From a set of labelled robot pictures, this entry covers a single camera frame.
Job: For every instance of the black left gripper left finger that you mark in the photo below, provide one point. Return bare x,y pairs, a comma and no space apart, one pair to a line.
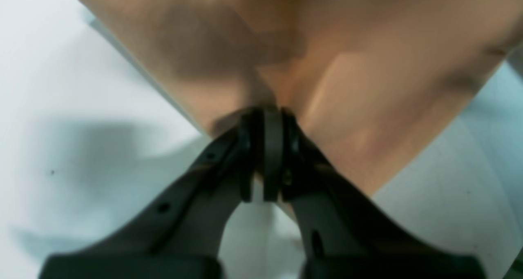
178,235

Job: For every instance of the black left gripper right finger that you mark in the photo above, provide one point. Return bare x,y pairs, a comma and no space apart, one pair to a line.
345,235

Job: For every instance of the peach t-shirt with emoji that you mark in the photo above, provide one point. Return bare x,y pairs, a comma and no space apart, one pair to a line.
371,82

